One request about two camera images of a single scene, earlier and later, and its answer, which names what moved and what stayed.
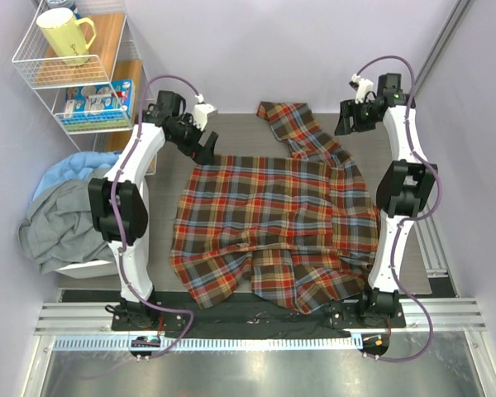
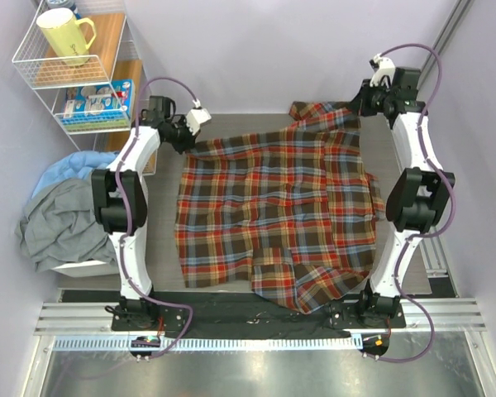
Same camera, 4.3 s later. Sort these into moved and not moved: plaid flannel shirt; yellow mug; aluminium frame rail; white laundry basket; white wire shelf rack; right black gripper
Moved: right black gripper; plaid flannel shirt
Not moved: yellow mug; white laundry basket; white wire shelf rack; aluminium frame rail
